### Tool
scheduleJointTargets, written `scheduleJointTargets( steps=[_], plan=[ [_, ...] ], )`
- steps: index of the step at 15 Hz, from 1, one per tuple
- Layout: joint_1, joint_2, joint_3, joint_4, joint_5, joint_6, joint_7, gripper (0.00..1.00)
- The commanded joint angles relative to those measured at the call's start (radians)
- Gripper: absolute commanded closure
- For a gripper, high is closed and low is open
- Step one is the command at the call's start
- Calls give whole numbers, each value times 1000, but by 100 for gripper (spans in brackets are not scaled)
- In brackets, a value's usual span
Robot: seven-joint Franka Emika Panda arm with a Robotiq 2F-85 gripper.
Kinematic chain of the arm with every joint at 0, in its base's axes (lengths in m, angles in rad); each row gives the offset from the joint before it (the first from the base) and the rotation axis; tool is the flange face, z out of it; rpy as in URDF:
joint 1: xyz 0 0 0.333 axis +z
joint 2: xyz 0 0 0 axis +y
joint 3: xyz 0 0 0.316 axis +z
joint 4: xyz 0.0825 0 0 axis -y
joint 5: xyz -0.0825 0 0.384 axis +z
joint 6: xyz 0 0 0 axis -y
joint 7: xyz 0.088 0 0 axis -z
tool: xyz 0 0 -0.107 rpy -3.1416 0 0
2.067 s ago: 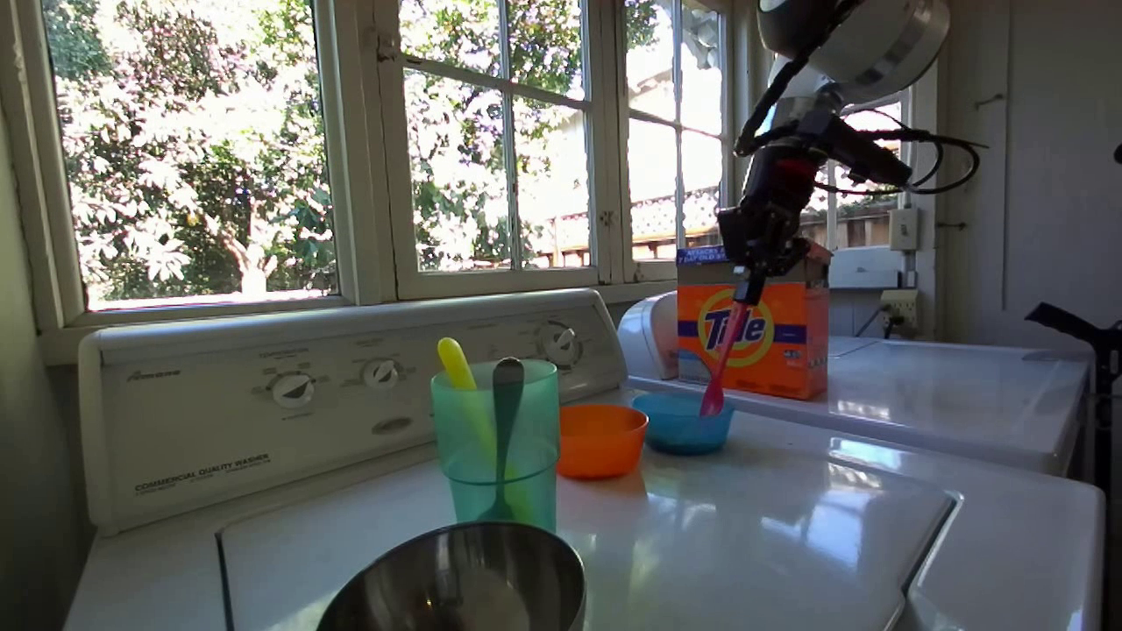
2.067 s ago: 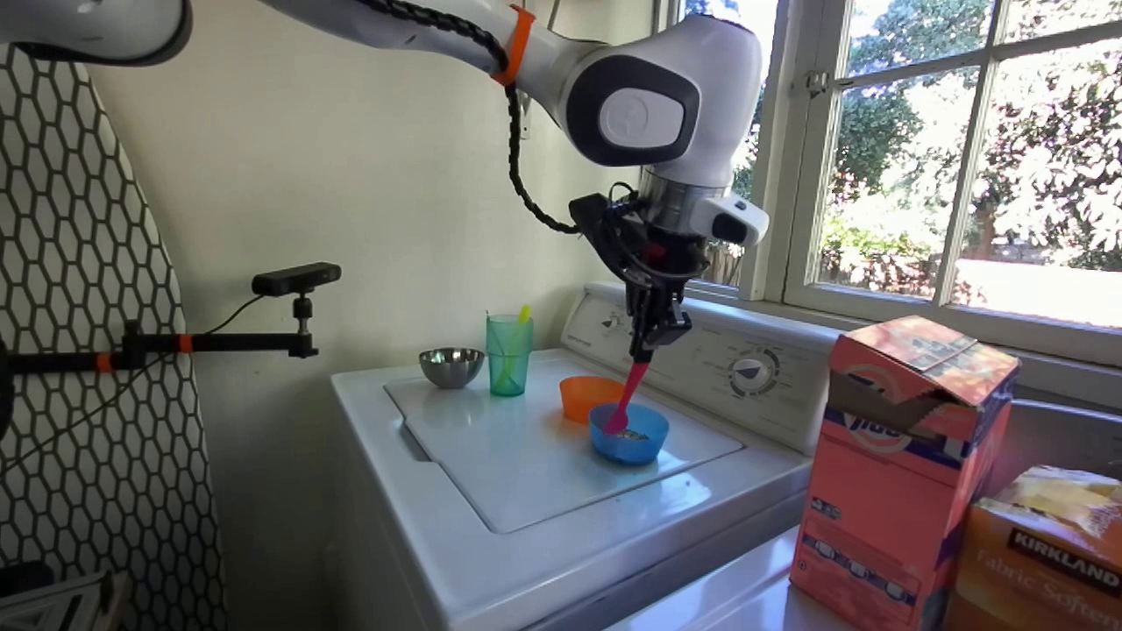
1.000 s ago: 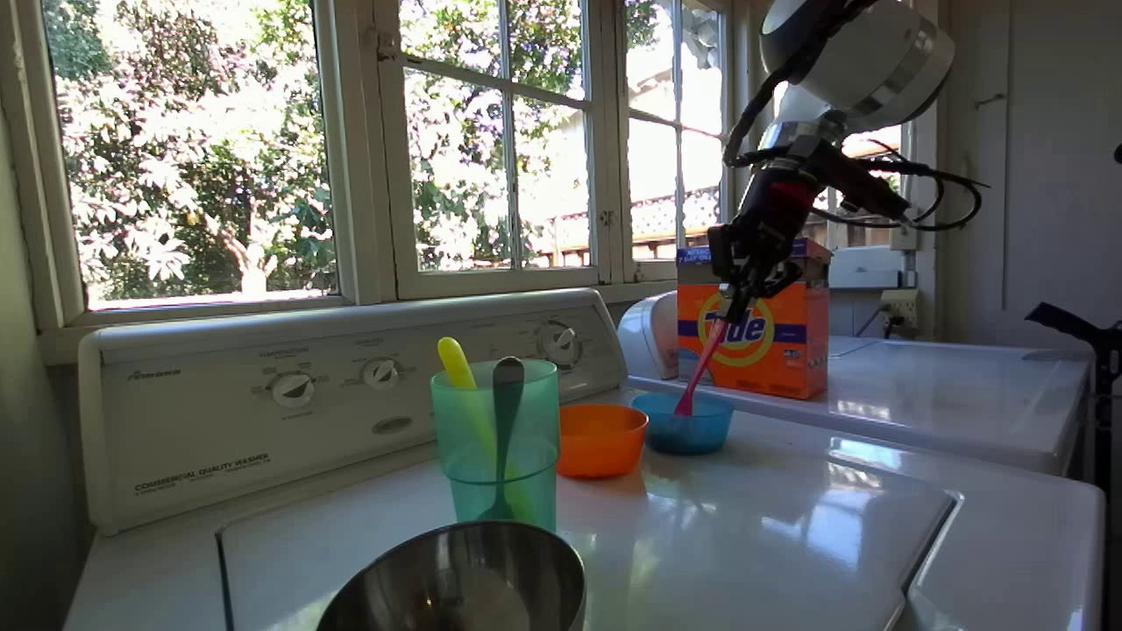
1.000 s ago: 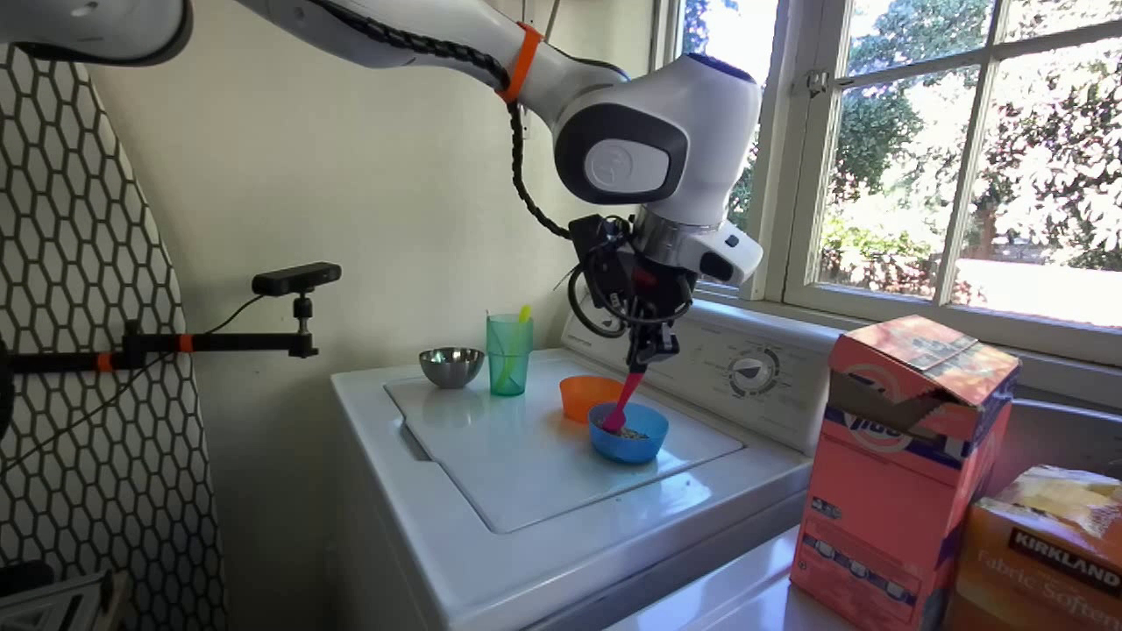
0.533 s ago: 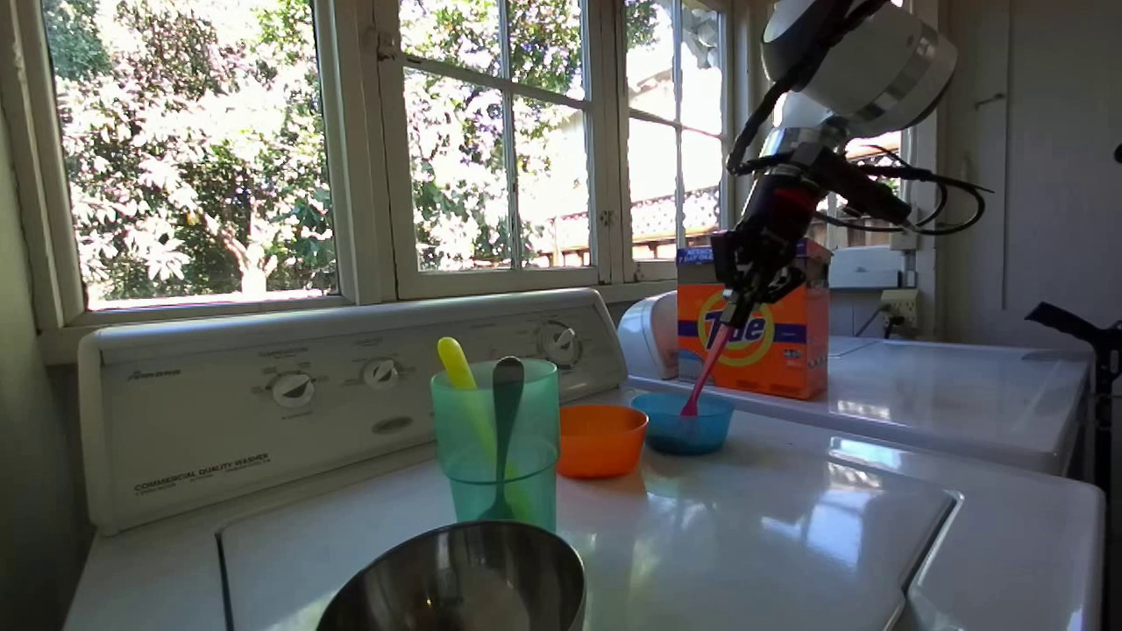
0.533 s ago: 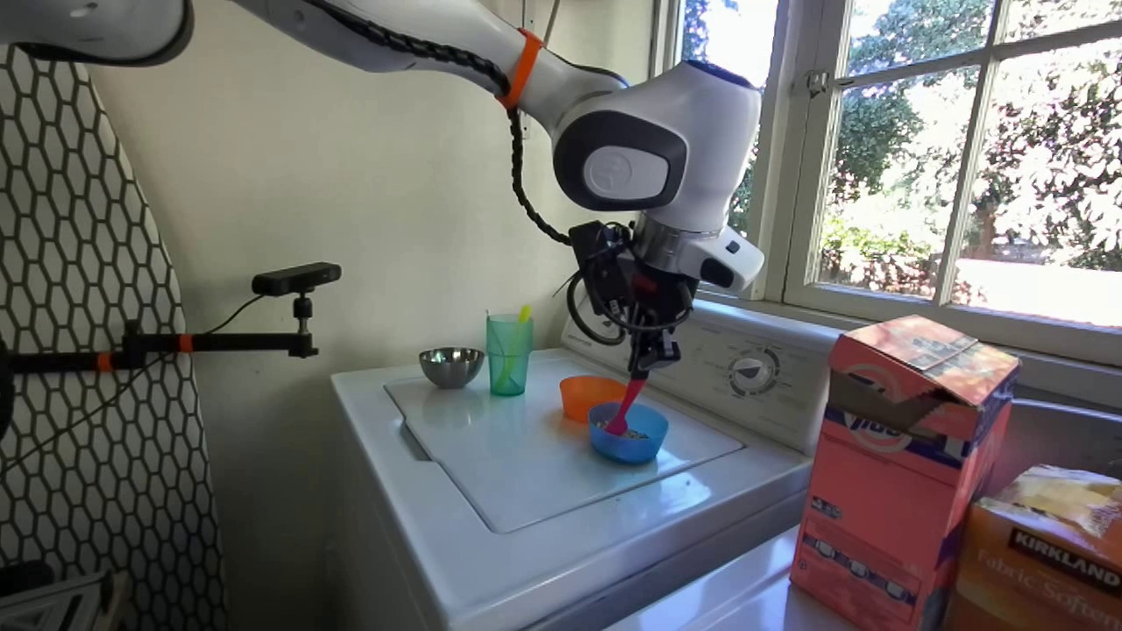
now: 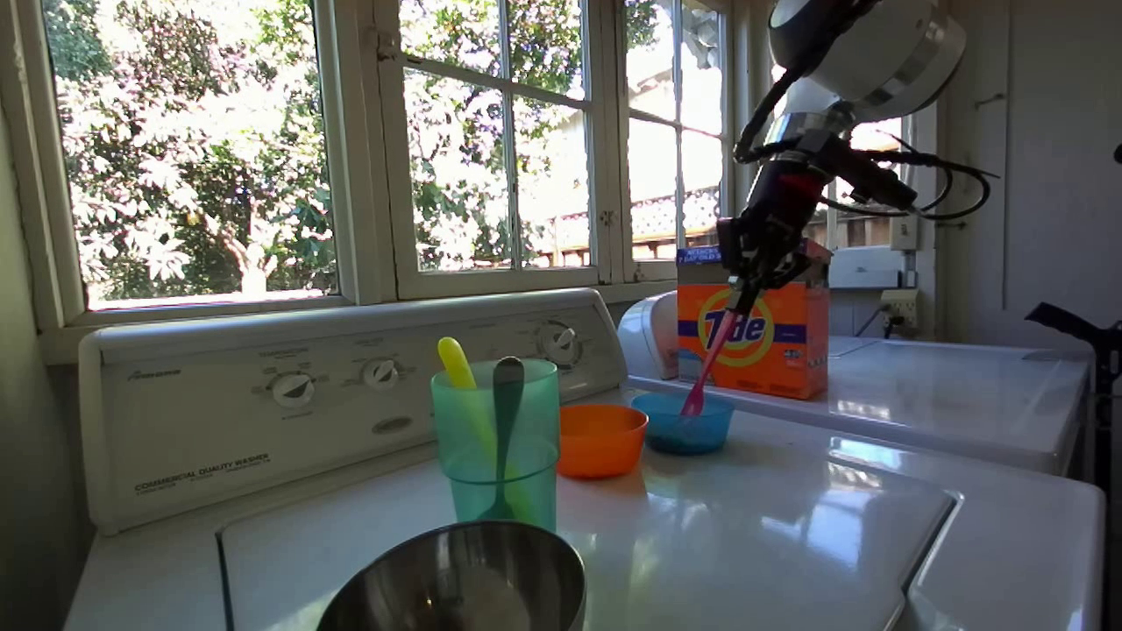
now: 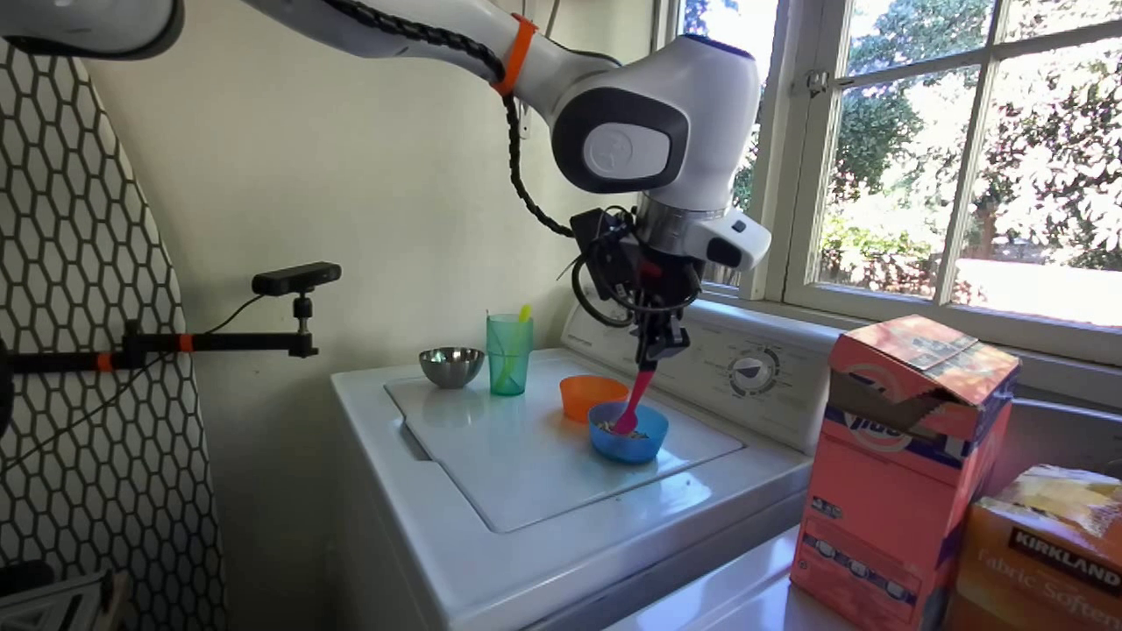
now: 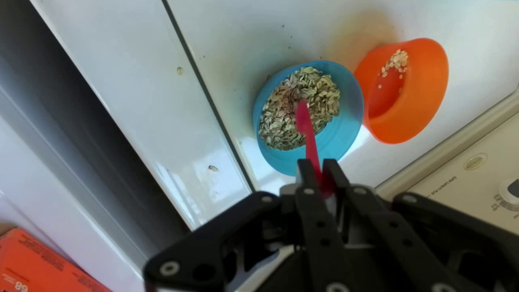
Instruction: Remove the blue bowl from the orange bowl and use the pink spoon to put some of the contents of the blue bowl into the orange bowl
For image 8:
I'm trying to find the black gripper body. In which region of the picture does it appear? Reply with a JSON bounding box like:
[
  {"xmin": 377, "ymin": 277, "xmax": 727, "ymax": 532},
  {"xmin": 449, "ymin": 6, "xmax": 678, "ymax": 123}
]
[{"xmin": 629, "ymin": 261, "xmax": 707, "ymax": 344}]

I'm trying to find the pink plastic spoon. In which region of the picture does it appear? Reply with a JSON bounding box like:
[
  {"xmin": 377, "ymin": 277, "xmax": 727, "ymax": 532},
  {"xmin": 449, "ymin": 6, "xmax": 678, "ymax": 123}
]
[{"xmin": 609, "ymin": 362, "xmax": 660, "ymax": 437}]

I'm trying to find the blue plastic bowl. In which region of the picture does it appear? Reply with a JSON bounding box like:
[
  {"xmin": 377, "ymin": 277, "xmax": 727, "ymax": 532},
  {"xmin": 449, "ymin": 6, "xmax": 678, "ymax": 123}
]
[{"xmin": 585, "ymin": 399, "xmax": 674, "ymax": 469}]

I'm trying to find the orange plastic bowl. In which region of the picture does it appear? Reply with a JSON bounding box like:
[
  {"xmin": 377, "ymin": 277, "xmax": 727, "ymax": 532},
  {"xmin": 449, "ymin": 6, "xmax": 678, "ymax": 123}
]
[{"xmin": 556, "ymin": 373, "xmax": 635, "ymax": 428}]

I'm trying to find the stainless steel bowl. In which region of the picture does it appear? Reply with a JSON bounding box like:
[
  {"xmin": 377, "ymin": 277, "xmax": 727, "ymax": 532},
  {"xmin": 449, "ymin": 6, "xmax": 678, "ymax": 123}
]
[{"xmin": 418, "ymin": 344, "xmax": 487, "ymax": 394}]

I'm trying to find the teal translucent plastic cup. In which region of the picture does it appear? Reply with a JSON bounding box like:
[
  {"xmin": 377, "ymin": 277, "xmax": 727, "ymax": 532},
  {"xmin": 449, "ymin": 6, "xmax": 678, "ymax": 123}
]
[{"xmin": 484, "ymin": 308, "xmax": 538, "ymax": 399}]

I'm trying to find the white washing machine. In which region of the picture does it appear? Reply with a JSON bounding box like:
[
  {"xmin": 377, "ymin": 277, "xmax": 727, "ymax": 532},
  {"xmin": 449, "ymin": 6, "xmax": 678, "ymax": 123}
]
[{"xmin": 329, "ymin": 282, "xmax": 845, "ymax": 631}]

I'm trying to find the white dryer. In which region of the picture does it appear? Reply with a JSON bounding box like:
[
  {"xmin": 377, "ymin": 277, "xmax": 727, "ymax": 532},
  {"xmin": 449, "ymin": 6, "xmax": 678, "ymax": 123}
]
[{"xmin": 606, "ymin": 523, "xmax": 822, "ymax": 631}]

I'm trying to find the pink cardboard box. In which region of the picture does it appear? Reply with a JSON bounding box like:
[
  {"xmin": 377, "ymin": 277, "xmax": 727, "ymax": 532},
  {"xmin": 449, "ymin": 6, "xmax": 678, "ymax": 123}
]
[{"xmin": 789, "ymin": 312, "xmax": 1023, "ymax": 631}]

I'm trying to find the Kirkland cardboard box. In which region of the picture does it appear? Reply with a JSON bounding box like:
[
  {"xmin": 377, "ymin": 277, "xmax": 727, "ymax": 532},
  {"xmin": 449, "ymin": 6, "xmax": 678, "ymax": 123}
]
[{"xmin": 944, "ymin": 464, "xmax": 1122, "ymax": 631}]

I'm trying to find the hexagon pattern ironing board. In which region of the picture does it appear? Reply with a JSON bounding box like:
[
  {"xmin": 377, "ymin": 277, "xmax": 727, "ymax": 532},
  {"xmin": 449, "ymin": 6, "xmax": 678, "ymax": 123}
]
[{"xmin": 0, "ymin": 45, "xmax": 232, "ymax": 631}]

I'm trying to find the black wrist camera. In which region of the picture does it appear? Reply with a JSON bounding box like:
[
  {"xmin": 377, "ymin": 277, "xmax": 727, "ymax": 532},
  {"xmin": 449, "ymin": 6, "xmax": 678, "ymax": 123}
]
[{"xmin": 569, "ymin": 207, "xmax": 640, "ymax": 308}]

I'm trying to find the white window frame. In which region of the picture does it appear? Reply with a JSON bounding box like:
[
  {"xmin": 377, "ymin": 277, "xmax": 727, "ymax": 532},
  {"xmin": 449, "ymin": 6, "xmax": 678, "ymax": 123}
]
[{"xmin": 652, "ymin": 0, "xmax": 1122, "ymax": 368}]

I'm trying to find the black external camera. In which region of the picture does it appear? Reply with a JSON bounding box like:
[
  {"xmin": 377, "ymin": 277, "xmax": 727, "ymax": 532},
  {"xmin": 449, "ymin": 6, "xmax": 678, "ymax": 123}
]
[{"xmin": 248, "ymin": 261, "xmax": 342, "ymax": 298}]

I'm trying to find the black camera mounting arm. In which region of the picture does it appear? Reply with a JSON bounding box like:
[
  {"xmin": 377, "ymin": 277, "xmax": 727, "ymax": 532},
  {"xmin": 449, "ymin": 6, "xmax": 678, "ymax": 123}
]
[{"xmin": 0, "ymin": 290, "xmax": 322, "ymax": 379}]

